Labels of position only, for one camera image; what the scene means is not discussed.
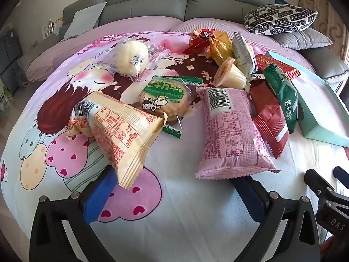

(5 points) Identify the light grey pillow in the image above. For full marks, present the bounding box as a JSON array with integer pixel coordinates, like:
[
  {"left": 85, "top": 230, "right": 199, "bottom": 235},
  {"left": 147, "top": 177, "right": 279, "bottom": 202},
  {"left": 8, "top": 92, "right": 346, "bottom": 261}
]
[{"left": 63, "top": 2, "right": 107, "bottom": 40}]

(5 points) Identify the flat red patterned packet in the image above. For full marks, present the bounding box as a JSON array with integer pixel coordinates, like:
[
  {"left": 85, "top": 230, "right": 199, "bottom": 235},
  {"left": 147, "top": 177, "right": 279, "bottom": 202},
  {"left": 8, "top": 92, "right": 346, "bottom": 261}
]
[{"left": 254, "top": 53, "right": 301, "bottom": 81}]

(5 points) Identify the red crinkled snack packet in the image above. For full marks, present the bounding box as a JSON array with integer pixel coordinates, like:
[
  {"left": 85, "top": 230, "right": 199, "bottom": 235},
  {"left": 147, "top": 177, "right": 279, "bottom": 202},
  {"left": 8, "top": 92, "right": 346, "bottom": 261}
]
[{"left": 182, "top": 28, "right": 216, "bottom": 55}]

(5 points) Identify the orange lid jelly cup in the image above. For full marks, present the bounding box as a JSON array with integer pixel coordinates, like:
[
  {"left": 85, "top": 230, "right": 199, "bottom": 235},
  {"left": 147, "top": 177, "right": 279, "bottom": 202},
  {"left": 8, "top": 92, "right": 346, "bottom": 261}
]
[{"left": 213, "top": 57, "right": 247, "bottom": 89}]

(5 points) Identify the bun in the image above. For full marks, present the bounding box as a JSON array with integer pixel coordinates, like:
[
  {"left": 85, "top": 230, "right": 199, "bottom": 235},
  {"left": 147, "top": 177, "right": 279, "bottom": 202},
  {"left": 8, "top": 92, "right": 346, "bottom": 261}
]
[{"left": 102, "top": 39, "right": 171, "bottom": 84}]

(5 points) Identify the pink sofa cover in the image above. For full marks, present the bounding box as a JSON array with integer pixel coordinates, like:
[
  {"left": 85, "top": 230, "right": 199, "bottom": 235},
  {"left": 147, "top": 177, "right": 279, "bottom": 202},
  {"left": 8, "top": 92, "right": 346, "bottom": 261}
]
[{"left": 26, "top": 16, "right": 314, "bottom": 82}]

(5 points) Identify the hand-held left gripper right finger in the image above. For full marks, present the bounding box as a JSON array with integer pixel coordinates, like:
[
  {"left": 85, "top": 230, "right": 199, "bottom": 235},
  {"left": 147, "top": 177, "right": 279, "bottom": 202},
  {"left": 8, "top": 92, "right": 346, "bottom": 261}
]
[{"left": 230, "top": 176, "right": 321, "bottom": 262}]

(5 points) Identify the dark cabinet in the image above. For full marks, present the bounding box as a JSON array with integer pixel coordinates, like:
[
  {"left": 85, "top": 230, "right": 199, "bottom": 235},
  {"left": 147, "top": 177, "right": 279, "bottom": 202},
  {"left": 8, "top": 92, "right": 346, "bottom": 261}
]
[{"left": 0, "top": 27, "right": 24, "bottom": 93}]

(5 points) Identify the grey sofa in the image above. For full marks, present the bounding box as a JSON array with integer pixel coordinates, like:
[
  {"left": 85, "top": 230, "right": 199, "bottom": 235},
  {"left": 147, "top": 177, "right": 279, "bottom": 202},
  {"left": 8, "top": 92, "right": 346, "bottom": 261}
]
[{"left": 16, "top": 0, "right": 349, "bottom": 93}]

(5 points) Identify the dark red snack packet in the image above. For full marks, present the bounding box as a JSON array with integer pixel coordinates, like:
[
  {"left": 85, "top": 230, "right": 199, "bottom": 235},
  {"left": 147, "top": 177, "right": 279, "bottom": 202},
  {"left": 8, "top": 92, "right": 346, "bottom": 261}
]
[{"left": 249, "top": 79, "right": 290, "bottom": 159}]

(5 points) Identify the beige patterned curtain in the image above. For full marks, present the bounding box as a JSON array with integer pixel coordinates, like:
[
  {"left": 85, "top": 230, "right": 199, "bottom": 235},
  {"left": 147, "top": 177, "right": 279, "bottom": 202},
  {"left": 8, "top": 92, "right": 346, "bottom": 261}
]
[{"left": 298, "top": 0, "right": 349, "bottom": 66}]

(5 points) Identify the teal cardboard tray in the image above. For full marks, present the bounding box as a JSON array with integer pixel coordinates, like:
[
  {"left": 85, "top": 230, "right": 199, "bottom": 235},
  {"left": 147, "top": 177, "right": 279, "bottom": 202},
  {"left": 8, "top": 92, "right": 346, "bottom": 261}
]
[{"left": 266, "top": 50, "right": 349, "bottom": 160}]

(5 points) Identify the yellow cake packet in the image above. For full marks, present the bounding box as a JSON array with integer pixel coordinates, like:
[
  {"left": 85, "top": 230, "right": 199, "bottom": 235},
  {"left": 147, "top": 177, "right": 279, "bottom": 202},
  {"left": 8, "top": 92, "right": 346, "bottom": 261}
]
[{"left": 209, "top": 31, "right": 235, "bottom": 66}]

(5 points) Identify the printed cartoon blanket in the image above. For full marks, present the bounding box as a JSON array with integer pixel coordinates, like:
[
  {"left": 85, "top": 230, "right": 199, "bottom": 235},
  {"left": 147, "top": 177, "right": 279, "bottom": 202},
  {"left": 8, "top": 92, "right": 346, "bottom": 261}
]
[{"left": 0, "top": 30, "right": 349, "bottom": 262}]

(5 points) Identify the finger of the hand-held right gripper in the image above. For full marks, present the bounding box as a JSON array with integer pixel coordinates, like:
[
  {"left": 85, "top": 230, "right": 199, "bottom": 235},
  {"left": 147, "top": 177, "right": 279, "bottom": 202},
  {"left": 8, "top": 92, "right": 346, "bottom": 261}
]
[
  {"left": 333, "top": 166, "right": 349, "bottom": 189},
  {"left": 304, "top": 169, "right": 335, "bottom": 198}
]

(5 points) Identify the cream orange printed snack packet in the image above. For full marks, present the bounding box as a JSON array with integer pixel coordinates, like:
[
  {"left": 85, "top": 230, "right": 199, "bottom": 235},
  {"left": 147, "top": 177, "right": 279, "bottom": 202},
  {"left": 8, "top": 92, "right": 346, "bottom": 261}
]
[{"left": 66, "top": 91, "right": 168, "bottom": 190}]

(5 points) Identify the black and white patterned pillow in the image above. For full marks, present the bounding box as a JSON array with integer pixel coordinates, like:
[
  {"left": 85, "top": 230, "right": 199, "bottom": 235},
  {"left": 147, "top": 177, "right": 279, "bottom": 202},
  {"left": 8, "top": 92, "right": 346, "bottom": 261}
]
[{"left": 243, "top": 3, "right": 319, "bottom": 36}]

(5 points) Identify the green cow biscuit packet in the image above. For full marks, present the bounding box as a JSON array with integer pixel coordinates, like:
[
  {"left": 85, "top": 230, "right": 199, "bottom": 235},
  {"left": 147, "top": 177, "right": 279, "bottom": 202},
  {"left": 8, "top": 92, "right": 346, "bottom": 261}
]
[{"left": 138, "top": 75, "right": 205, "bottom": 140}]

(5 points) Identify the dark green snack packet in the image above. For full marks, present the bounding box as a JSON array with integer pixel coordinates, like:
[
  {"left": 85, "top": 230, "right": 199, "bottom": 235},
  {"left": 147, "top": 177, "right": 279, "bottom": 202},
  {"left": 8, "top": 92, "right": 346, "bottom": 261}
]
[{"left": 263, "top": 63, "right": 299, "bottom": 134}]

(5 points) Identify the silver snack packet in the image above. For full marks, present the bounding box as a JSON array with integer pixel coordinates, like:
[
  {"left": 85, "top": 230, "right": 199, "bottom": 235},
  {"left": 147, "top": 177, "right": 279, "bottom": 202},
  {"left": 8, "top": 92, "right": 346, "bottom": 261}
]
[{"left": 231, "top": 31, "right": 258, "bottom": 78}]

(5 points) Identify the pink snack packet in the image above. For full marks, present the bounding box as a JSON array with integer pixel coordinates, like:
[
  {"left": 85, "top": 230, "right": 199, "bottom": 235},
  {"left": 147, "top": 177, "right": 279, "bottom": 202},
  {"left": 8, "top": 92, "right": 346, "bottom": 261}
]
[{"left": 195, "top": 87, "right": 281, "bottom": 180}]

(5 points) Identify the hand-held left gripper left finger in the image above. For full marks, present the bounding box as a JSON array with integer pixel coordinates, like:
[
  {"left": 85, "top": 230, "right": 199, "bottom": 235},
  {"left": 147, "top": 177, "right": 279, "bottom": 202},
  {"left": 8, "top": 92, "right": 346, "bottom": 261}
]
[{"left": 29, "top": 166, "right": 131, "bottom": 262}]

